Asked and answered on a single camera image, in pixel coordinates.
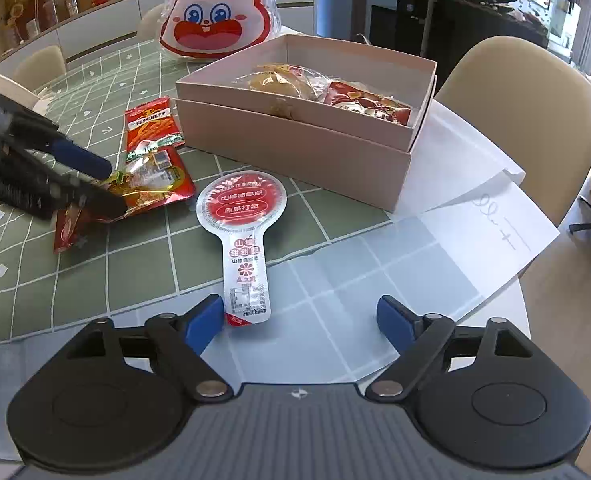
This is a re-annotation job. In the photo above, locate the red yellow chicken snack pouch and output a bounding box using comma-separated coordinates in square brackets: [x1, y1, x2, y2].
[90, 146, 196, 223]

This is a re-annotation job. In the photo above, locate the red spicy strip packet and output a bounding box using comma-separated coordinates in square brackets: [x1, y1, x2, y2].
[124, 96, 185, 162]

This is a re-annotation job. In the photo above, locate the green checked tablecloth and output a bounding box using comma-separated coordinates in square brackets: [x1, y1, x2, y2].
[0, 37, 392, 351]

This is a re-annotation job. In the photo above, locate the red snack pack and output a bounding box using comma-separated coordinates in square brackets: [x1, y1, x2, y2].
[324, 80, 411, 126]

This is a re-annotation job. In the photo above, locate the white paper sheet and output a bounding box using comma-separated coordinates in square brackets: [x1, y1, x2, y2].
[275, 98, 561, 386]

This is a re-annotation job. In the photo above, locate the yellow bread snack pack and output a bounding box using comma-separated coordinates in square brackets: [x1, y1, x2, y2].
[232, 63, 331, 102]

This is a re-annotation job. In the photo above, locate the beige chair near box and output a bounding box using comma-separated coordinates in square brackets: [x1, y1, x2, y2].
[435, 36, 591, 226]

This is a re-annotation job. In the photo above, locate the black cabinet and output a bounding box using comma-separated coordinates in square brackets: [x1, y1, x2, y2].
[368, 0, 548, 86]

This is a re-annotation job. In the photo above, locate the red round spoon-shaped snack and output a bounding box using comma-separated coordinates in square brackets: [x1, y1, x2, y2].
[196, 170, 287, 327]

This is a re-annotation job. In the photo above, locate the pink cardboard gift box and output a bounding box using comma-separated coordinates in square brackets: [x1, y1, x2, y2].
[176, 35, 437, 211]

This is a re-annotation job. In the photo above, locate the rabbit face snack bag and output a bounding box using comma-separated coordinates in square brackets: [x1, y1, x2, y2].
[158, 0, 282, 60]

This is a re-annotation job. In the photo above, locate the beige chair far side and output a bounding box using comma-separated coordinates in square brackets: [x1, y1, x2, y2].
[11, 46, 67, 91]

